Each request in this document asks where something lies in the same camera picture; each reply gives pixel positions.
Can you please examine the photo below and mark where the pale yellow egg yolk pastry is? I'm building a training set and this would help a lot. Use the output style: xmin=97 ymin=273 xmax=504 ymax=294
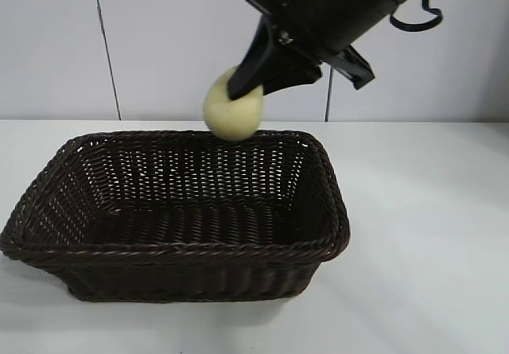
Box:
xmin=203 ymin=67 xmax=265 ymax=142

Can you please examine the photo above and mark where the dark right arm cable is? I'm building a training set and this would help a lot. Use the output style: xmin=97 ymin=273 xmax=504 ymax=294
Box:
xmin=389 ymin=0 xmax=443 ymax=33

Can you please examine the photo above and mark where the dark brown wicker basket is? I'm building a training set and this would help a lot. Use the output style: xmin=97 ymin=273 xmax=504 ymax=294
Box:
xmin=0 ymin=130 xmax=352 ymax=303

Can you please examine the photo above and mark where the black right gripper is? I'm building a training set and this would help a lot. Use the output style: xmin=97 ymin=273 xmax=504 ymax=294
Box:
xmin=218 ymin=0 xmax=445 ymax=100

